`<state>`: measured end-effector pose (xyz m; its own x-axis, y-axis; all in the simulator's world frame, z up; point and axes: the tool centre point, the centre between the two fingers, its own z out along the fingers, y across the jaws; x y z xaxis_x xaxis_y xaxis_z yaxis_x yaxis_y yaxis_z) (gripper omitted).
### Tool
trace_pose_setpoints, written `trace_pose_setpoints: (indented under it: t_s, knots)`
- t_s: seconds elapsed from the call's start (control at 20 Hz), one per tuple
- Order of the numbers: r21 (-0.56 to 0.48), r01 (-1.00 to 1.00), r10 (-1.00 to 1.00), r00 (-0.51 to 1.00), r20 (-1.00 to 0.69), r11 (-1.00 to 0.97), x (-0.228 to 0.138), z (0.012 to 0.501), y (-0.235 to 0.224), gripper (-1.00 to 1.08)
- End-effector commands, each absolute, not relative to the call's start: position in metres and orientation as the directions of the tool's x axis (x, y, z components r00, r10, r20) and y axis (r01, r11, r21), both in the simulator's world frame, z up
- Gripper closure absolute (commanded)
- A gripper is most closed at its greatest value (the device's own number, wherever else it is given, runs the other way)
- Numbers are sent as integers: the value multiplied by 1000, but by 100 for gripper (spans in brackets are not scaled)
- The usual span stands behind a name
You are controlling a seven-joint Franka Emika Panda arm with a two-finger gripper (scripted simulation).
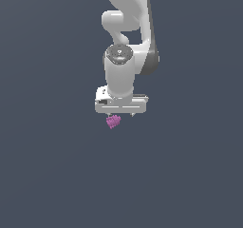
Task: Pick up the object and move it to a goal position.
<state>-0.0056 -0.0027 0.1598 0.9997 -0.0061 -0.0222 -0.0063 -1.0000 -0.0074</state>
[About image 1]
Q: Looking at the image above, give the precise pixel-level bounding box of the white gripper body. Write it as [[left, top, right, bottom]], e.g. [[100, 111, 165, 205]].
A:
[[94, 85, 150, 115]]

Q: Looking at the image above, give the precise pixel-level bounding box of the small purple ridged object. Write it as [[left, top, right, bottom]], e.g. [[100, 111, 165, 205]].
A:
[[105, 114, 122, 130]]

